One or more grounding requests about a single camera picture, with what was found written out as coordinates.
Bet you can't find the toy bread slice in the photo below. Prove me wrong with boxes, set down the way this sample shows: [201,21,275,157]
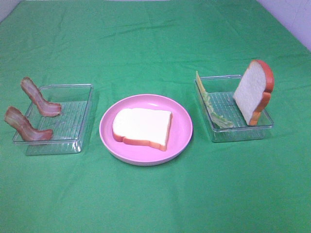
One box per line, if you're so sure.
[233,60,275,126]
[112,108,173,151]

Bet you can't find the toy bacon strip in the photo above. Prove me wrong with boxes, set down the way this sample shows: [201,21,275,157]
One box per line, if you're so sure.
[20,77,61,117]
[4,106,53,141]

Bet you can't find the clear plastic tray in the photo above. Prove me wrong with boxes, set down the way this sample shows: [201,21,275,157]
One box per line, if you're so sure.
[194,75,274,143]
[13,84,93,155]

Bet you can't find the pink round plate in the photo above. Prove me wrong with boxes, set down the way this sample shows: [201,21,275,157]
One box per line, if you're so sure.
[99,94,193,166]

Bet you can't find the toy lettuce leaf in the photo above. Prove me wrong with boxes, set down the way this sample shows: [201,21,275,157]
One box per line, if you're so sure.
[202,91,234,128]

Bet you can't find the green tablecloth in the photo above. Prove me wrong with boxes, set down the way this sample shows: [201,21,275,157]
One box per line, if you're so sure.
[0,0,311,233]

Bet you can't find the left clear plastic tray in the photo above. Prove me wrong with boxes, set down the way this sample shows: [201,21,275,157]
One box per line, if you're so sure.
[13,84,93,155]

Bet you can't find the right clear plastic tray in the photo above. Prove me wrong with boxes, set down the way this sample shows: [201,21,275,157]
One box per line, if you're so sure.
[194,75,274,143]

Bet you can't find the yellow toy cheese slice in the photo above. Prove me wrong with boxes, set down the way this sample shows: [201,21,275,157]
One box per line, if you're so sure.
[196,71,207,99]

